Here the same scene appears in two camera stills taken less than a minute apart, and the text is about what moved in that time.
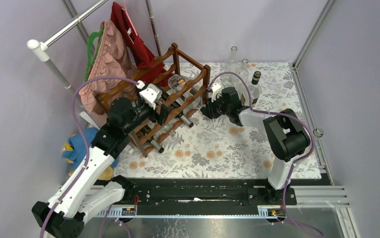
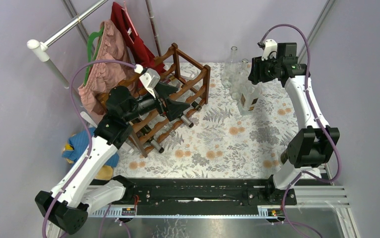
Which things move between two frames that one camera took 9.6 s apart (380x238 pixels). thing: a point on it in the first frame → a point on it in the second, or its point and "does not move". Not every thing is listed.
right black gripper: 208,111 → 257,65
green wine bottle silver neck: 181,115 does not move
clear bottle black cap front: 176,81 → 183,100
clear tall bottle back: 231,77 does not move
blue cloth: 80,151 does not move
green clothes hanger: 90,52 does not move
